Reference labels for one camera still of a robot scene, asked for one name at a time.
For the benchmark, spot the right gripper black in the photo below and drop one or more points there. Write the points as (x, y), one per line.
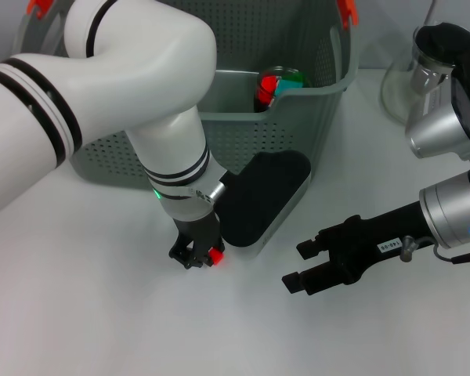
(380, 243)

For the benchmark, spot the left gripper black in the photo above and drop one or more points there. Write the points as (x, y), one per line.
(197, 231)

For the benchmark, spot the small red square brick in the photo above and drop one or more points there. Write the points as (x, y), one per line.
(217, 256)

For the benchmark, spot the bright red toy brick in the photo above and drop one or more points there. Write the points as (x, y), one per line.
(266, 88)

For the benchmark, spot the teal square toy plate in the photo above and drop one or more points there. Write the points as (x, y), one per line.
(284, 86)

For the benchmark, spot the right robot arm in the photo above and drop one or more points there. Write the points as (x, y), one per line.
(458, 207)

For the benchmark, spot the grey-green perforated storage bin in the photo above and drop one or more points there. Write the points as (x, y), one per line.
(278, 129)

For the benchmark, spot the right gripper silver plug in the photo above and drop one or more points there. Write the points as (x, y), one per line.
(408, 248)

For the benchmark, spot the glass coffee pot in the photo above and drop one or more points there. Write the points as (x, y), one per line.
(427, 70)

